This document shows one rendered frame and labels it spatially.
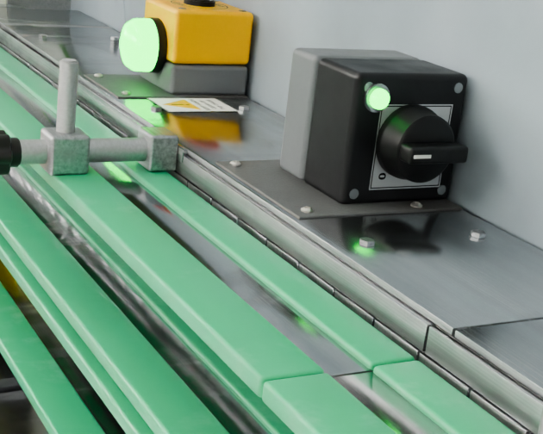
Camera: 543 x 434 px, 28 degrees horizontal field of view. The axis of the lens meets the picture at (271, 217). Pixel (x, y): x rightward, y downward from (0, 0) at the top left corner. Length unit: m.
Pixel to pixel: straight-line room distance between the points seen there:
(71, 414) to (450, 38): 0.36
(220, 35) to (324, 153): 0.27
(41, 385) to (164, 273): 0.27
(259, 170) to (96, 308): 0.14
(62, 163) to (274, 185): 0.14
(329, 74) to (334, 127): 0.03
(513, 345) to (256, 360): 0.11
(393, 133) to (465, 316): 0.16
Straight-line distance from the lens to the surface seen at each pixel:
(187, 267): 0.57
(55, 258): 0.77
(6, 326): 0.90
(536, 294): 0.55
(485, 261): 0.58
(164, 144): 0.73
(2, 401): 1.06
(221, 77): 0.90
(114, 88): 0.89
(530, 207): 0.63
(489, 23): 0.66
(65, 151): 0.70
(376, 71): 0.63
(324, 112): 0.65
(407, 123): 0.62
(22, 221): 0.85
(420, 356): 0.50
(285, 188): 0.66
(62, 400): 0.79
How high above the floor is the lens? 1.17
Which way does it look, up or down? 28 degrees down
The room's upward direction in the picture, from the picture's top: 93 degrees counter-clockwise
